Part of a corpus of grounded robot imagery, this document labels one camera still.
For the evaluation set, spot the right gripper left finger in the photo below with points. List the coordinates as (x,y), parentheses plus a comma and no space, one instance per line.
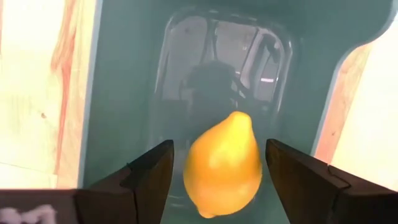
(136,193)

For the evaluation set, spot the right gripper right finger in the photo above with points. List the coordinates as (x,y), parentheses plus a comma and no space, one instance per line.
(311,189)

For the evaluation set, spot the yellow toy lemon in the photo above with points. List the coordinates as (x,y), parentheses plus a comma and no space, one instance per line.
(224,168)

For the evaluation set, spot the teal plastic tupperware container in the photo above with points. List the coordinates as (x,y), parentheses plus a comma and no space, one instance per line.
(124,93)

